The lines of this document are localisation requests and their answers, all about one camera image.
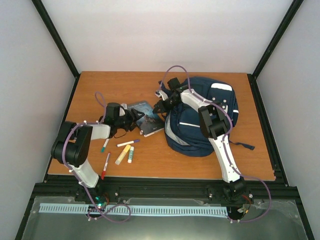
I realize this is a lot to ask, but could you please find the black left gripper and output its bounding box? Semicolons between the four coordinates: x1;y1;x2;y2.
116;108;146;132

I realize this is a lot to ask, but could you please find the dark blue Heights book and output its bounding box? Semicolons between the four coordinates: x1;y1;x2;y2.
127;100;165;137

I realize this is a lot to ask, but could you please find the navy blue student backpack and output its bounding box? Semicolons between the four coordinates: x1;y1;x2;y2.
157;76;256;158

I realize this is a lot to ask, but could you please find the purple capped white marker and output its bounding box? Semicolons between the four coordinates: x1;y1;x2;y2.
116;139;140;148

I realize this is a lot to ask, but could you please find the green white glue stick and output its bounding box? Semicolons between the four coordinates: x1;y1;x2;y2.
127;146;135;164

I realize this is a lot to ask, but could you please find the green capped white marker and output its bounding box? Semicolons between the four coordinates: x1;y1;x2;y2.
100;138;110;153

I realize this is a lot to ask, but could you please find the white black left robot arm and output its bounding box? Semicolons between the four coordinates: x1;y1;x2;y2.
51;102;145;202

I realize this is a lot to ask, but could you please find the yellow highlighter marker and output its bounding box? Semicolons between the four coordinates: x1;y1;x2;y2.
115;144;131;165

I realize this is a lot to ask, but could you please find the red white marker pen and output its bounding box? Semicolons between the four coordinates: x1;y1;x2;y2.
100;152;111;180

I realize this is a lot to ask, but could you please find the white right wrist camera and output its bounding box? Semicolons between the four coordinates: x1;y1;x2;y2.
155;90;168;101

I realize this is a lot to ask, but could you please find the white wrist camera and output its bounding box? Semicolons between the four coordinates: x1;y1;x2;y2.
119;103;128;117
155;90;168;101

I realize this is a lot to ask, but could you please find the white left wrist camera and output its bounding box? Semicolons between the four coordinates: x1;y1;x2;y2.
119;103;128;117

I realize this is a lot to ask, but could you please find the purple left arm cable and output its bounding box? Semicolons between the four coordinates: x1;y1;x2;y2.
61;91;132;223

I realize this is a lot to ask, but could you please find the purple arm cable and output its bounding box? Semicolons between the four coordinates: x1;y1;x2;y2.
159;65;273;224
61;91;132;223

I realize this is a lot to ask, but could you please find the black aluminium frame rail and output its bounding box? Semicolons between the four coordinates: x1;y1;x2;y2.
32;174;300;203

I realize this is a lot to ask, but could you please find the light blue slotted cable duct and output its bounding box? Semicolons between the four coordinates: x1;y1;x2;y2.
38;203;228;218

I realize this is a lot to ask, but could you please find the black right corner post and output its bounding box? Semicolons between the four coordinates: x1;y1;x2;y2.
252;0;305;76

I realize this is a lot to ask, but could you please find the black corner post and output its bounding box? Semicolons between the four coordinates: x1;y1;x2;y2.
252;0;305;76
31;0;81;78

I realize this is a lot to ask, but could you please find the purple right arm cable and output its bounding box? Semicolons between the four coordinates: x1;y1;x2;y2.
159;65;273;224

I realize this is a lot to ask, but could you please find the black left corner post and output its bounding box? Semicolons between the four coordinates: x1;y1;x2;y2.
31;0;81;78

